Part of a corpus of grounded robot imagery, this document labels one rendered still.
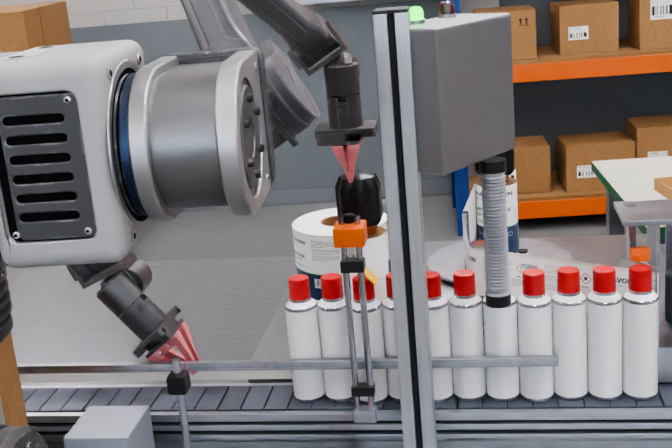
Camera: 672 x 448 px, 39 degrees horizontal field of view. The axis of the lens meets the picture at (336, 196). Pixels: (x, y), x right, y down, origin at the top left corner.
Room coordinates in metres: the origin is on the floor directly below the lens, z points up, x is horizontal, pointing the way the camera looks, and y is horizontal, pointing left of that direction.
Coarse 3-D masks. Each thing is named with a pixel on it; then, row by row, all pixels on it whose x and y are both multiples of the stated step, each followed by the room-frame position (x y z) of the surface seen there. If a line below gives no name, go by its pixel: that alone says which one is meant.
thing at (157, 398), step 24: (48, 408) 1.44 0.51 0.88; (72, 408) 1.43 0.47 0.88; (168, 408) 1.40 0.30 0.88; (192, 408) 1.39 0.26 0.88; (216, 408) 1.39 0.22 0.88; (240, 408) 1.38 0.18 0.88; (264, 408) 1.37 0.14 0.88; (288, 408) 1.37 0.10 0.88; (312, 408) 1.36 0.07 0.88; (336, 408) 1.35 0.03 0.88; (384, 408) 1.34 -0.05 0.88; (456, 408) 1.32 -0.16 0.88; (480, 408) 1.32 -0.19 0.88; (504, 408) 1.31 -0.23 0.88; (528, 408) 1.30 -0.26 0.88; (552, 408) 1.30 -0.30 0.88
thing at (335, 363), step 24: (216, 360) 1.39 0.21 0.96; (240, 360) 1.38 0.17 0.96; (264, 360) 1.38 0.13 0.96; (288, 360) 1.37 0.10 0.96; (312, 360) 1.36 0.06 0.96; (336, 360) 1.35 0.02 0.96; (360, 360) 1.34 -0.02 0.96; (384, 360) 1.34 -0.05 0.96; (432, 360) 1.32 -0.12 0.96; (456, 360) 1.32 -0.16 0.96; (480, 360) 1.31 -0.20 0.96; (504, 360) 1.31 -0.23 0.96; (528, 360) 1.30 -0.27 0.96; (552, 360) 1.30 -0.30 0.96
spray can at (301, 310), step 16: (304, 288) 1.39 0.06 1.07; (288, 304) 1.39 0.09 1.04; (304, 304) 1.39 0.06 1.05; (288, 320) 1.39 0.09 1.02; (304, 320) 1.38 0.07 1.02; (288, 336) 1.40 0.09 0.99; (304, 336) 1.38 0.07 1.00; (304, 352) 1.38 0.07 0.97; (320, 352) 1.40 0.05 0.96; (304, 384) 1.38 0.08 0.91; (320, 384) 1.39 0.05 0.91; (304, 400) 1.38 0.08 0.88
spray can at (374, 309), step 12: (372, 288) 1.37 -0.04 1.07; (372, 300) 1.37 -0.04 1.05; (360, 312) 1.35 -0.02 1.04; (372, 312) 1.36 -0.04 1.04; (360, 324) 1.36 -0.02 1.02; (372, 324) 1.35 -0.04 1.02; (360, 336) 1.36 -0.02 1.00; (372, 336) 1.35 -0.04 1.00; (360, 348) 1.36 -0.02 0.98; (372, 348) 1.35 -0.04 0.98; (384, 348) 1.38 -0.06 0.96; (360, 372) 1.36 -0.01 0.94; (372, 372) 1.35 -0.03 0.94; (384, 372) 1.37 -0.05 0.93; (384, 384) 1.36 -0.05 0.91; (384, 396) 1.36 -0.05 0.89
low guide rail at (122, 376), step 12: (120, 372) 1.49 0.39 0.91; (132, 372) 1.48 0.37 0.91; (144, 372) 1.48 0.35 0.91; (156, 372) 1.48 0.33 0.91; (168, 372) 1.47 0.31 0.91; (204, 372) 1.46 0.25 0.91; (216, 372) 1.46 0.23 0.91; (228, 372) 1.46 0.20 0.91; (240, 372) 1.45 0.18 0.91; (252, 372) 1.45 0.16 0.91; (264, 372) 1.45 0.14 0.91; (276, 372) 1.44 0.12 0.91; (288, 372) 1.44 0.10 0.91
